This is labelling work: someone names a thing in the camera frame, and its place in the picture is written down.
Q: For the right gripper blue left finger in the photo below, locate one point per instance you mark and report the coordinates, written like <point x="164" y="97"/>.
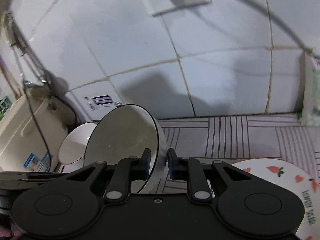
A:
<point x="128" y="170"/>

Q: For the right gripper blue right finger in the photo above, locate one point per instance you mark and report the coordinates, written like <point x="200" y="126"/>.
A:
<point x="191" y="171"/>

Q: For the large white ribbed bowl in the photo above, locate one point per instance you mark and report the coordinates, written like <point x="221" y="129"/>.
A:
<point x="124" y="132"/>

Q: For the medium white ribbed bowl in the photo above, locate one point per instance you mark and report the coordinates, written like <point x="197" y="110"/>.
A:
<point x="74" y="145"/>

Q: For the pink rabbit print plate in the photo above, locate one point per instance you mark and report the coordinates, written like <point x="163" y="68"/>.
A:
<point x="285" y="194"/>

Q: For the striped table mat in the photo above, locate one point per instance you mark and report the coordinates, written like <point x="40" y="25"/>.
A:
<point x="274" y="147"/>

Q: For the cream rice cooker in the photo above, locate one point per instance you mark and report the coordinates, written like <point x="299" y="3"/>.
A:
<point x="30" y="141"/>

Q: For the white salt bag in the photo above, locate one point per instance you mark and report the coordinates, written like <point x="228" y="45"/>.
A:
<point x="310" y="110"/>

